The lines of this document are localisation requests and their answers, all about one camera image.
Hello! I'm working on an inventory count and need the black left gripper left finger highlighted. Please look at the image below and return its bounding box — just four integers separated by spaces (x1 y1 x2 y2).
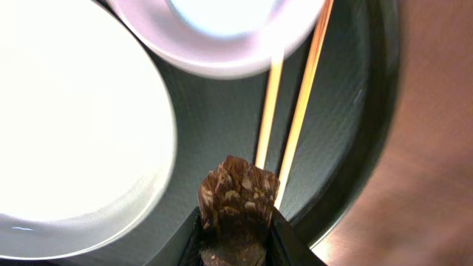
147 208 202 266

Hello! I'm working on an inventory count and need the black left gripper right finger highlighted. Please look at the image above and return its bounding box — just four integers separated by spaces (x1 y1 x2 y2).
265 208 327 266

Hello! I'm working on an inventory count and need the brown food chunk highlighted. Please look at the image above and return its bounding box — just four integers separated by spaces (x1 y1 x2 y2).
198 155 279 266

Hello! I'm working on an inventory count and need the grey plate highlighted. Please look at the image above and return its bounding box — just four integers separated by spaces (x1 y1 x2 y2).
1 0 177 260

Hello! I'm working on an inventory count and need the left wooden chopstick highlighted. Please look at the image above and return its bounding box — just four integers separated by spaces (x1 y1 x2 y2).
255 53 284 168

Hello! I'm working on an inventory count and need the wooden chopstick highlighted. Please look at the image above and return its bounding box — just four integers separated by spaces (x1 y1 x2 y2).
255 53 284 168
274 0 334 209

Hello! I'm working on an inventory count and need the pink white bowl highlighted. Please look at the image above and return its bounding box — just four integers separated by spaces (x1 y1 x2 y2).
109 0 324 79

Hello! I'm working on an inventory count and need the light blue cup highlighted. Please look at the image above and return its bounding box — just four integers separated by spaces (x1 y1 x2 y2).
168 0 280 38

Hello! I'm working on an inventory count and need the right wooden chopstick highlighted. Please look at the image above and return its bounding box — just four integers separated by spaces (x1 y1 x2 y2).
274 0 334 209

